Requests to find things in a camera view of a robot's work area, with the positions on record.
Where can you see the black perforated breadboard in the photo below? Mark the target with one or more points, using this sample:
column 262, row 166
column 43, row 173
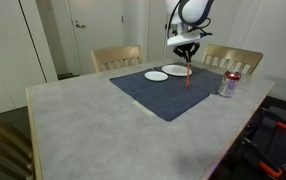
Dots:
column 283, row 146

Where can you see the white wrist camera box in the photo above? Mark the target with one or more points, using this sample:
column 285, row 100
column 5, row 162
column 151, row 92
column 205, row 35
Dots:
column 183, row 39

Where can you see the small white plate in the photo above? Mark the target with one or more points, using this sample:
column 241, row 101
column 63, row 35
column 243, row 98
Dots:
column 156, row 76

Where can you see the large white plate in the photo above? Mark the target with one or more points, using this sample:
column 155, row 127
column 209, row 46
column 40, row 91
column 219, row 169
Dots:
column 174, row 70

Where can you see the light wooden slat chair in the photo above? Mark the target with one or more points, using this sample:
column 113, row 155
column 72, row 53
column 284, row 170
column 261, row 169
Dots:
column 3, row 146
column 233, row 53
column 116, row 53

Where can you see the red drinking straw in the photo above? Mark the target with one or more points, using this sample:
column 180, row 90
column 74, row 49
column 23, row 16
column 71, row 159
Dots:
column 188, row 75

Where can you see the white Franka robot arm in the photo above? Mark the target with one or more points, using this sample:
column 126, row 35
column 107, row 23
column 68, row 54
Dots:
column 196, row 10

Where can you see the red white drink can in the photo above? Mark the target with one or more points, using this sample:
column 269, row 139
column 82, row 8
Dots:
column 229, row 85

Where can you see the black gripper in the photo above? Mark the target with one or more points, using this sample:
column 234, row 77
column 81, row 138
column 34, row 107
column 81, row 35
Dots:
column 187, row 46

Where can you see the dark blue cloth mat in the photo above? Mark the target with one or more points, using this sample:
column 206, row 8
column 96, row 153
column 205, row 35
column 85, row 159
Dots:
column 156, row 100
column 204, row 80

